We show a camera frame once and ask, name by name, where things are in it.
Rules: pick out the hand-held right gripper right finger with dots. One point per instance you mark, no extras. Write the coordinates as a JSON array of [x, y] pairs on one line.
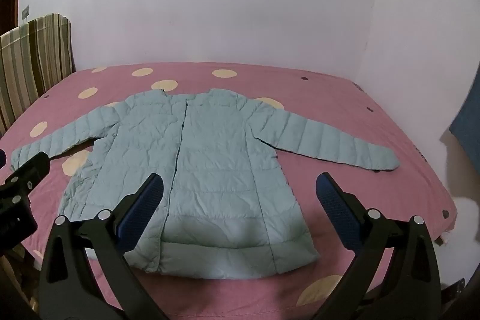
[[335, 209]]

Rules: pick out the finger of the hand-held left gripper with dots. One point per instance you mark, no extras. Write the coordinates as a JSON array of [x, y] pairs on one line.
[[32, 170]]

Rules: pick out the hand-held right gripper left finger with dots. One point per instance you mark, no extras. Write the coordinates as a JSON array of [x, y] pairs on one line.
[[140, 213]]

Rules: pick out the light blue puffer jacket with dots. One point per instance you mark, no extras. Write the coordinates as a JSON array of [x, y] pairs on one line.
[[225, 173]]

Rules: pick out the pink dotted bed sheet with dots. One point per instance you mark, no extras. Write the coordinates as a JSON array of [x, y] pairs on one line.
[[337, 110]]

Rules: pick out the striped cushion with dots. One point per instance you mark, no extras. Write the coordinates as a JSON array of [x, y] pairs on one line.
[[33, 57]]

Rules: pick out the dark blue cloth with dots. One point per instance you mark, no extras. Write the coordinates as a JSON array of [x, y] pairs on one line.
[[467, 121]]

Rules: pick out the grey wall switch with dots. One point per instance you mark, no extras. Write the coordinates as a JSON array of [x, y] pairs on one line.
[[26, 12]]

